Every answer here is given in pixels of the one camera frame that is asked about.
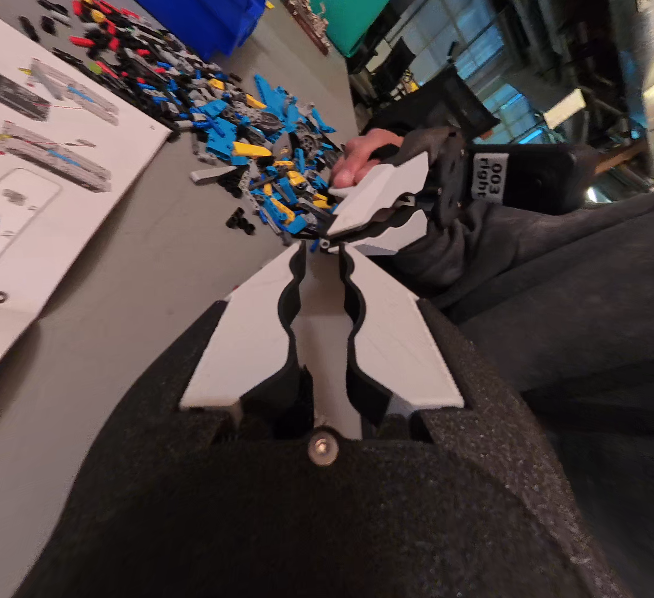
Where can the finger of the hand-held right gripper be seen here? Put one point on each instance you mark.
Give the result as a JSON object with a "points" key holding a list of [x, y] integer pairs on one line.
{"points": [[378, 189], [403, 235]]}

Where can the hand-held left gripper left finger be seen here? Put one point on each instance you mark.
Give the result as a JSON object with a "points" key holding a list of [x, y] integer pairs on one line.
{"points": [[245, 347]]}

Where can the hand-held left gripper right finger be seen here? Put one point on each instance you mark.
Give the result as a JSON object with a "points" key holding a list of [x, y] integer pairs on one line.
{"points": [[403, 347]]}

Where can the pile of small pins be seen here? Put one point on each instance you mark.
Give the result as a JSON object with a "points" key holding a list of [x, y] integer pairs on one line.
{"points": [[117, 46]]}

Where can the grey desk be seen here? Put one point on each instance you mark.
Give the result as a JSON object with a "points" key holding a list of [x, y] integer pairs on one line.
{"points": [[153, 260]]}

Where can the person's right hand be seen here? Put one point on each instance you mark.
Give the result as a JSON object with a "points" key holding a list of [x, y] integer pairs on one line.
{"points": [[352, 158]]}

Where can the cluster of black bushings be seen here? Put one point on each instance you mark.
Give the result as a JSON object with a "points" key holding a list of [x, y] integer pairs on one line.
{"points": [[240, 220]]}

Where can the small wooden model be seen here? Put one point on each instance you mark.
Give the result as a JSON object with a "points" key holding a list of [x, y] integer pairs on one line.
{"points": [[306, 15]]}

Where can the building instruction booklet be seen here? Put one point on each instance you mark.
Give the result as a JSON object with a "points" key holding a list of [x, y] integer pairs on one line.
{"points": [[76, 230]]}

